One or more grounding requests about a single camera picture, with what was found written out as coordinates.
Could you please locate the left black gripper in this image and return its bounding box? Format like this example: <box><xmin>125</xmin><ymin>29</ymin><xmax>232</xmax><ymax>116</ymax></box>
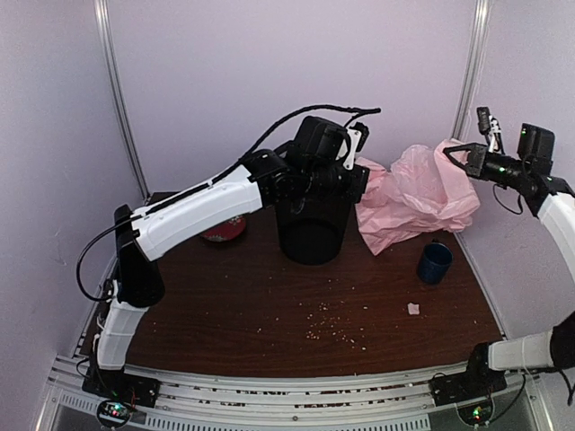
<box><xmin>305</xmin><ymin>163</ymin><xmax>374</xmax><ymax>206</ymax></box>

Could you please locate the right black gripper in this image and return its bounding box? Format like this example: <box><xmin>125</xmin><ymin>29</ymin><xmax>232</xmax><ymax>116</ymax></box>
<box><xmin>443</xmin><ymin>141</ymin><xmax>529</xmax><ymax>188</ymax></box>

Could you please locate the pink plastic trash bag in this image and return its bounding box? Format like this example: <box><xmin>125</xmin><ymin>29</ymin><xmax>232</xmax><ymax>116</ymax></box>
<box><xmin>355</xmin><ymin>139</ymin><xmax>480</xmax><ymax>256</ymax></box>

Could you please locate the black mesh trash bin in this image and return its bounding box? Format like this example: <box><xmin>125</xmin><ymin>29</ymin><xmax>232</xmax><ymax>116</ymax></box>
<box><xmin>275</xmin><ymin>198</ymin><xmax>352</xmax><ymax>266</ymax></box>

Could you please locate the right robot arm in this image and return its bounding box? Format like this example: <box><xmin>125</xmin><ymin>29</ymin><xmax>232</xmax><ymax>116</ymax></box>
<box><xmin>443</xmin><ymin>123</ymin><xmax>574</xmax><ymax>397</ymax></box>

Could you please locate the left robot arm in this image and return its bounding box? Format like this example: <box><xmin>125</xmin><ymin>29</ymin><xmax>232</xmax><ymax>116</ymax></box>
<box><xmin>93</xmin><ymin>106</ymin><xmax>369</xmax><ymax>399</ymax></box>

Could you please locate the dark blue cup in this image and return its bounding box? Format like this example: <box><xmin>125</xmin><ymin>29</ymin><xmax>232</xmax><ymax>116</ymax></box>
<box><xmin>416</xmin><ymin>242</ymin><xmax>454</xmax><ymax>285</ymax></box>

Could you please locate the red floral plate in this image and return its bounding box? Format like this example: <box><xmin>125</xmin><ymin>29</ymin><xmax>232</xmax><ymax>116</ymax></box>
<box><xmin>199</xmin><ymin>215</ymin><xmax>247</xmax><ymax>242</ymax></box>

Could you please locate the small pink bag scrap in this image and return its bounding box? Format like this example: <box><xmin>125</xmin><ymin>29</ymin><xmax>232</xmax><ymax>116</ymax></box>
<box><xmin>407</xmin><ymin>303</ymin><xmax>420</xmax><ymax>315</ymax></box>

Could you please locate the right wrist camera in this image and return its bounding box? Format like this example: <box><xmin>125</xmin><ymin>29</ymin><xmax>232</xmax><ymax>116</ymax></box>
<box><xmin>476</xmin><ymin>107</ymin><xmax>504</xmax><ymax>154</ymax></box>

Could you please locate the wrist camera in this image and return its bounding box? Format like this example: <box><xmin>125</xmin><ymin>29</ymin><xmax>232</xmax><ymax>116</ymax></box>
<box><xmin>476</xmin><ymin>107</ymin><xmax>504</xmax><ymax>154</ymax></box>
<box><xmin>338</xmin><ymin>121</ymin><xmax>369</xmax><ymax>171</ymax></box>

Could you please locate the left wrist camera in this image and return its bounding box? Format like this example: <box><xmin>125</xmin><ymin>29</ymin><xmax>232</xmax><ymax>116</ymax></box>
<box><xmin>338</xmin><ymin>121</ymin><xmax>369</xmax><ymax>171</ymax></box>

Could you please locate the right aluminium frame post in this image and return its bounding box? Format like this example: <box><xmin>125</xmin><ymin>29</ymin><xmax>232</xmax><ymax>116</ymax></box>
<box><xmin>451</xmin><ymin>0</ymin><xmax>491</xmax><ymax>141</ymax></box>

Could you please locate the aluminium frame post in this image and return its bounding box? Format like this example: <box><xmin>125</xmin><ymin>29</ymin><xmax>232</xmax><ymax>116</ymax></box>
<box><xmin>451</xmin><ymin>0</ymin><xmax>491</xmax><ymax>141</ymax></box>
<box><xmin>93</xmin><ymin>0</ymin><xmax>151</xmax><ymax>202</ymax></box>

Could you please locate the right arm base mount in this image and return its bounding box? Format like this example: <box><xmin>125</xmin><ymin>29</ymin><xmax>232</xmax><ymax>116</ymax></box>
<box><xmin>429</xmin><ymin>371</ymin><xmax>508</xmax><ymax>429</ymax></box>

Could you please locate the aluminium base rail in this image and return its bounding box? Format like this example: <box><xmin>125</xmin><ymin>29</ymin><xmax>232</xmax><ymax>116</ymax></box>
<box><xmin>31</xmin><ymin>355</ymin><xmax>559</xmax><ymax>430</ymax></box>

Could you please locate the left aluminium frame post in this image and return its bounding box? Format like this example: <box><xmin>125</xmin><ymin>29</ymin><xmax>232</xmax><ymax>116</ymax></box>
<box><xmin>93</xmin><ymin>0</ymin><xmax>151</xmax><ymax>202</ymax></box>

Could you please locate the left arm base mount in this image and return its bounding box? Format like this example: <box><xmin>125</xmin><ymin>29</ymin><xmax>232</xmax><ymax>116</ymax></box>
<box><xmin>82</xmin><ymin>369</ymin><xmax>161</xmax><ymax>429</ymax></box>

